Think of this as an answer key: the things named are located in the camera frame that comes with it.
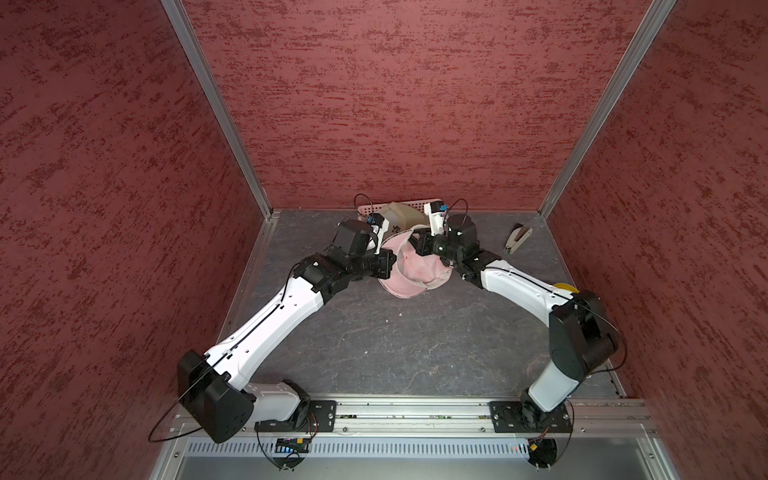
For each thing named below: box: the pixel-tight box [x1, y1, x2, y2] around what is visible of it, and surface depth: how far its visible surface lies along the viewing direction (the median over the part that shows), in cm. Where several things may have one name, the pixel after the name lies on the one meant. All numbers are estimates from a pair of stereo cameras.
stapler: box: [504, 223, 533, 255], surface depth 112 cm
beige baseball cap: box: [379, 202, 429, 238], surface depth 112 cm
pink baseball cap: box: [378, 224, 454, 299], surface depth 79 cm
